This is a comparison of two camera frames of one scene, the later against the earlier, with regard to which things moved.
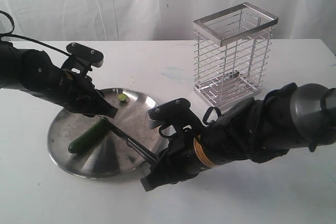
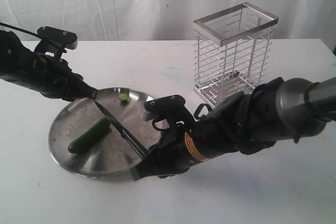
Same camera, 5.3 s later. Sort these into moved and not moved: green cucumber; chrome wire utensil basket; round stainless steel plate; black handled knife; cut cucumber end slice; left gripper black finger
Moved: left gripper black finger; black handled knife
Not moved: chrome wire utensil basket; green cucumber; round stainless steel plate; cut cucumber end slice
